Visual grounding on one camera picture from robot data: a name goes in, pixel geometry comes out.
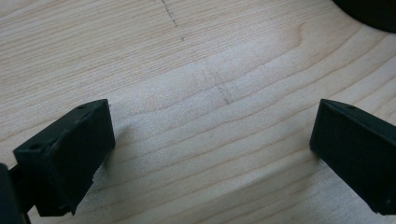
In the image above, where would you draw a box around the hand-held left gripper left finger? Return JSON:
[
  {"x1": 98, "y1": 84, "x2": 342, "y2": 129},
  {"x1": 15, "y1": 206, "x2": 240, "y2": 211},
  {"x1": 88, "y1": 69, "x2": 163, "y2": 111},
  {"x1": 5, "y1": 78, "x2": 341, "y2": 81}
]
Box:
[{"x1": 12, "y1": 99, "x2": 117, "y2": 217}]

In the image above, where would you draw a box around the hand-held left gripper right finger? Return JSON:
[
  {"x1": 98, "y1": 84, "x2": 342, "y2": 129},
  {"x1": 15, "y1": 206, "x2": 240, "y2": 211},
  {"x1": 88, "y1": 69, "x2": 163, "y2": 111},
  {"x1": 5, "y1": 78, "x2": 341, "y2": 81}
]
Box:
[{"x1": 309, "y1": 98, "x2": 396, "y2": 216}]

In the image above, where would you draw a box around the black rounded flat object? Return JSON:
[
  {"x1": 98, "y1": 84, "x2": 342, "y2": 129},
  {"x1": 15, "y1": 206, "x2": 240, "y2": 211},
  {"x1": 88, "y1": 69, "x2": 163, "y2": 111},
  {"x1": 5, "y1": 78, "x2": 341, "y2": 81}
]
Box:
[{"x1": 331, "y1": 0, "x2": 396, "y2": 34}]

